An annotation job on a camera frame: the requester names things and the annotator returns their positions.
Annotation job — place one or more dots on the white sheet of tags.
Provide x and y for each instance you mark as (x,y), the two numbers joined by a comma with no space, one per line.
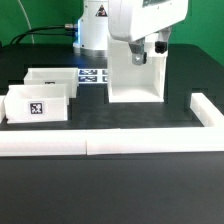
(92,76)

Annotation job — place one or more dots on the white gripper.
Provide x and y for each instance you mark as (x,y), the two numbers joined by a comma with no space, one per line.
(131,20)

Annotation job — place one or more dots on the white front drawer with tag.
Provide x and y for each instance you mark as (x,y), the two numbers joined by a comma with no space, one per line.
(36,103)

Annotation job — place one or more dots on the white drawer with tag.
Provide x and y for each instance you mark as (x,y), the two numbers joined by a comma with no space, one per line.
(36,103)
(68,76)

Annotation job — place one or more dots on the white fence piece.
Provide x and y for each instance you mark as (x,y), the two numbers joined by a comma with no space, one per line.
(205,111)
(41,143)
(2,107)
(156,140)

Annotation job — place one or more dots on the white rear drawer with tag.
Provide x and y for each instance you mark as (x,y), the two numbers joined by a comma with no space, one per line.
(68,76)

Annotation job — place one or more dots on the white drawer cabinet box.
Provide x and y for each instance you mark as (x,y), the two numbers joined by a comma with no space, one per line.
(132,83)

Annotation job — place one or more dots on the white front fence right piece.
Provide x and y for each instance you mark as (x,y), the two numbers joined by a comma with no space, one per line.
(156,140)

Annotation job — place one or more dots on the white front fence left piece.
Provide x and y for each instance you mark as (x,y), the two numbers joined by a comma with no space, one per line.
(41,143)

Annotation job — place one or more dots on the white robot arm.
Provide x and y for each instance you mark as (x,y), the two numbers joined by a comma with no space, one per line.
(92,29)

